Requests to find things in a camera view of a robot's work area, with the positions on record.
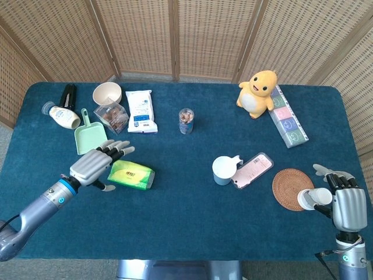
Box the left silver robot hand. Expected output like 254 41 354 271
69 139 136 193

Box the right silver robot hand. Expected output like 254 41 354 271
312 163 368 233

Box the green tissue pack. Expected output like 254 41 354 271
107 159 156 192

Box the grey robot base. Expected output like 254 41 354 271
116 259 243 280

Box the pastel box set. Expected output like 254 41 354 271
268 85 309 149

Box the mint green dustpan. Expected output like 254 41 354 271
74 108 107 155

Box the small white bottle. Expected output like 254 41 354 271
297 187 333 211

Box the clear plastic snack box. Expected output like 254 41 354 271
93 97 130 136

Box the cream lotion bottle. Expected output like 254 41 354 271
41 101 82 130

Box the woven rattan coaster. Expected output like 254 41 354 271
272 169 315 212

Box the white blue wet wipes pack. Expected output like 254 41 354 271
125 89 159 134

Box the beige bowl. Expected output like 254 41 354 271
92 82 122 107

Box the black stapler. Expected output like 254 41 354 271
59 83 78 111

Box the clear snack cup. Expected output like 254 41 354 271
178 107 195 135

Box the pink smartphone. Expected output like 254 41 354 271
230 152 275 190

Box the blue table cloth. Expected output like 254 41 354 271
0 82 373 261

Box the white blue measuring cup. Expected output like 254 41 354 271
212 155 244 186

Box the yellow plush dinosaur toy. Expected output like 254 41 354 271
236 69 278 120

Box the bamboo folding screen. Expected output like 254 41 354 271
0 0 373 202

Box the black cable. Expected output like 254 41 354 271
314 249 342 280

